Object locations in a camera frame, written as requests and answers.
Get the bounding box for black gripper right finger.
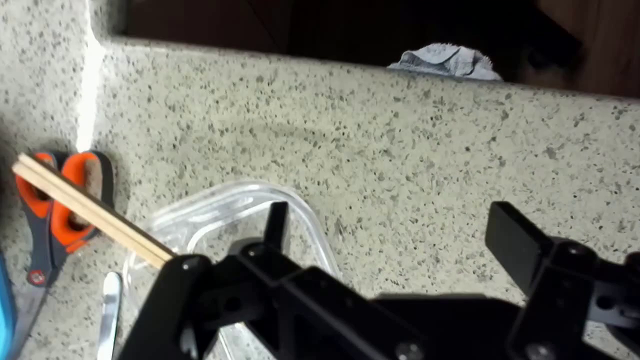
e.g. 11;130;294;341
484;201;640;360

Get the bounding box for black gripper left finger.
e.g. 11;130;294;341
118;201;427;360

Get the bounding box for clear plastic bowl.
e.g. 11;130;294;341
122;181;346;360

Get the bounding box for metal spoon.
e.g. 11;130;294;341
96;268;125;360

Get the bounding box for wooden chopstick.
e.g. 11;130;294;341
16;153;176;265
9;161;171;272

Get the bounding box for grey crumpled cloth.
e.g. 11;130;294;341
386;43;503;85

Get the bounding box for orange handled scissors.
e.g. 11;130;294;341
11;148;115;290

